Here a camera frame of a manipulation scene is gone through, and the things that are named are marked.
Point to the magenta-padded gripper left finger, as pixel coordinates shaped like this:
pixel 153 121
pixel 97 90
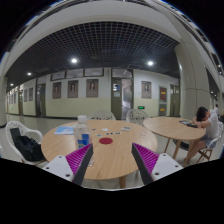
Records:
pixel 58 166

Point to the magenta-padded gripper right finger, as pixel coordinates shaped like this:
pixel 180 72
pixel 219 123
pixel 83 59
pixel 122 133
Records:
pixel 165 165

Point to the clear bottle with blue label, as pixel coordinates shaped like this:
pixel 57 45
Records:
pixel 82 133

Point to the black bag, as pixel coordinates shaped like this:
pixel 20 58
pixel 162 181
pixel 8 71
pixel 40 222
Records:
pixel 28 148

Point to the blue paper sheet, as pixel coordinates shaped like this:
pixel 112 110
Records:
pixel 64 130

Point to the round wooden table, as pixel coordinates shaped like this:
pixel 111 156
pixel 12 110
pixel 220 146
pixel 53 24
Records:
pixel 173 128

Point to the small paper card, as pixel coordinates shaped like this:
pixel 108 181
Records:
pixel 105 129
pixel 143 134
pixel 113 133
pixel 98 135

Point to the white chair with wooden legs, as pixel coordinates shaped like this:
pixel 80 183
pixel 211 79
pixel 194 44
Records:
pixel 207 154

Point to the dark flat device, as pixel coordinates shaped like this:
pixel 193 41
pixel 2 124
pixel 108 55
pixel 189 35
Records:
pixel 187 123

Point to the white lattice plastic chair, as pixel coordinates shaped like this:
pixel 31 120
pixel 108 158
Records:
pixel 136 116
pixel 101 115
pixel 23 128

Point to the shiny plastic card packet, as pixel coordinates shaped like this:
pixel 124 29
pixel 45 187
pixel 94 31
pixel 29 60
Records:
pixel 126 128

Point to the flat round red coaster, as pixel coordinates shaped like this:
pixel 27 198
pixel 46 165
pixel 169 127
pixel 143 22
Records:
pixel 106 141

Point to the person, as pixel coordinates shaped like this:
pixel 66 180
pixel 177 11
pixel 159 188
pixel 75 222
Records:
pixel 210 125

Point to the green exit sign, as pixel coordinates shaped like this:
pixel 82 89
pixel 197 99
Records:
pixel 141 107

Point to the dark door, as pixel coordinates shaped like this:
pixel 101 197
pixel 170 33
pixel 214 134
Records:
pixel 40 100

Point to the round ceiling lights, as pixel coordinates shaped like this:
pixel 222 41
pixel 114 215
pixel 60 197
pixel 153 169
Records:
pixel 74 60

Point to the framed wall pictures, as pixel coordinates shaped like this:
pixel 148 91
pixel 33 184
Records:
pixel 92 87

